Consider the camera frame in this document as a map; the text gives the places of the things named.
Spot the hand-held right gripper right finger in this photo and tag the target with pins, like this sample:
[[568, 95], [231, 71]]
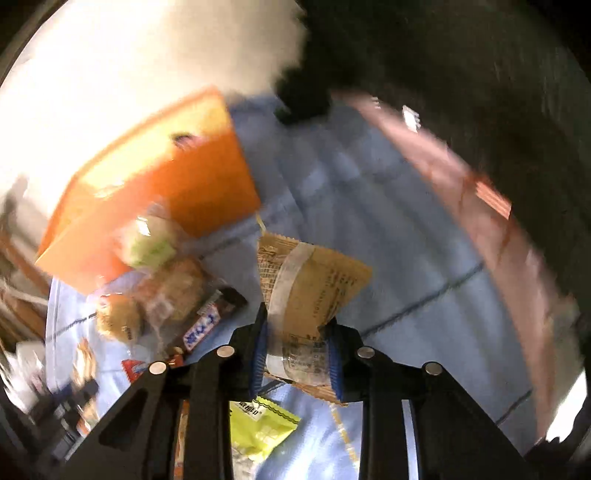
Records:
[[336, 374]]

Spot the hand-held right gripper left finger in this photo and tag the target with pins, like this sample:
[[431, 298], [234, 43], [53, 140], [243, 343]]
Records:
[[258, 369]]

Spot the tan snack packet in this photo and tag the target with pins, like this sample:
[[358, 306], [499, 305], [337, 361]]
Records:
[[309, 286]]

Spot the orange cardboard box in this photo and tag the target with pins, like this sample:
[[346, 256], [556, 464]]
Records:
[[203, 184]]

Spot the yellow green snack packet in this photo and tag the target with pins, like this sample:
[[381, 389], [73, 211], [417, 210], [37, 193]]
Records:
[[258, 424]]

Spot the dark brown chocolate bar packet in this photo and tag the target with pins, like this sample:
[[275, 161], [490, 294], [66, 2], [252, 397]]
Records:
[[207, 323]]

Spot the clear cookie packet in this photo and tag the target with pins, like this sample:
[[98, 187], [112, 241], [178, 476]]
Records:
[[175, 290]]

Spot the red white snack packet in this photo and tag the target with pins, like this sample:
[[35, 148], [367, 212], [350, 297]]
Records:
[[134, 368]]

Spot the yellow bread packet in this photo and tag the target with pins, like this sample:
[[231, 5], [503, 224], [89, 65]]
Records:
[[117, 318]]

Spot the blue striped tablecloth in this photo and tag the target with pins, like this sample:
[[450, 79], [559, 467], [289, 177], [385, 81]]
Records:
[[369, 221]]

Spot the round white green cake packet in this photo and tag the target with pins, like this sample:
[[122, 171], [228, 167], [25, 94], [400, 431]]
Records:
[[152, 242]]

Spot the pink table cover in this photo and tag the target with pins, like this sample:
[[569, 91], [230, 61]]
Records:
[[485, 207]]

